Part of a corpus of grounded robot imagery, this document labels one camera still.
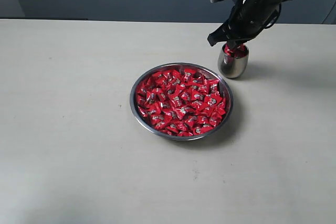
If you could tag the round steel bowl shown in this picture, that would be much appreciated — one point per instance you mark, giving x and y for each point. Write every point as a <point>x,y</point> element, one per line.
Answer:
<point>181,136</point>

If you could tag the red candy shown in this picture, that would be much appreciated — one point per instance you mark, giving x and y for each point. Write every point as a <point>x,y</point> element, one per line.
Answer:
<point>238,52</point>

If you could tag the small steel cup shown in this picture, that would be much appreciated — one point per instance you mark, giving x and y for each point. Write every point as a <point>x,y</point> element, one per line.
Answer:
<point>231,67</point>

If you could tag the pile of red wrapped candies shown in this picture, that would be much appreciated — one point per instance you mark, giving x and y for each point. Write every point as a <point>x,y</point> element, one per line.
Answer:
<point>181,103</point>

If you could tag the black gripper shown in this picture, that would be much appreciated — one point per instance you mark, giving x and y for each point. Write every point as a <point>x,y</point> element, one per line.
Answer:
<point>247,21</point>

